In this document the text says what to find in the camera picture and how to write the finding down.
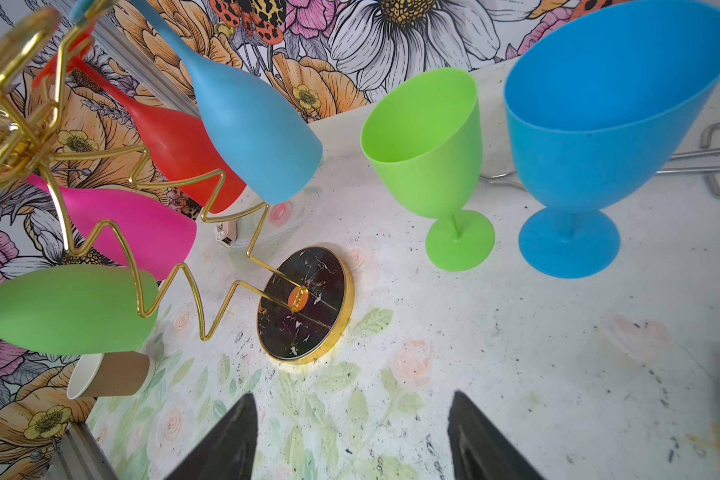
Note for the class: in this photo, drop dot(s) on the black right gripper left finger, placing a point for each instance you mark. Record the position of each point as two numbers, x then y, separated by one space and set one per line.
228 450

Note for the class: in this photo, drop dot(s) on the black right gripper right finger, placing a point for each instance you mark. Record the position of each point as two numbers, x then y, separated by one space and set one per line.
479 449

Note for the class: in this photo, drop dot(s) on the green wine glass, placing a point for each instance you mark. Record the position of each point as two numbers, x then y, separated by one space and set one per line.
424 141
73 310

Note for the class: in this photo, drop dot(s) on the blue wine glass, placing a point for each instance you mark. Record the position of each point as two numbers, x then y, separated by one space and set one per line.
594 110
254 128

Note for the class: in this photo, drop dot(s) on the gold wine glass rack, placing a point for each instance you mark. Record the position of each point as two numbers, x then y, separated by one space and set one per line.
128 248

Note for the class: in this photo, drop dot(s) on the pink wine glass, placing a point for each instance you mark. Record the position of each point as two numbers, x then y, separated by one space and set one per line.
159 237

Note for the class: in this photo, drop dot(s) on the red wine glass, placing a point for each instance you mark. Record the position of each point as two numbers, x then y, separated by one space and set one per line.
178 142

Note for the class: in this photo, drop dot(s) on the brown paper cup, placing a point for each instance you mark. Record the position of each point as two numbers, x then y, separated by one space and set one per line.
110 375

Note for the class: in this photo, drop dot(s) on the aluminium front rail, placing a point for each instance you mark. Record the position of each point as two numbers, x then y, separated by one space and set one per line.
78 456

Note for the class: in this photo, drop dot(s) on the left aluminium corner post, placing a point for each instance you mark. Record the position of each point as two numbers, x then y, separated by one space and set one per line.
136 63

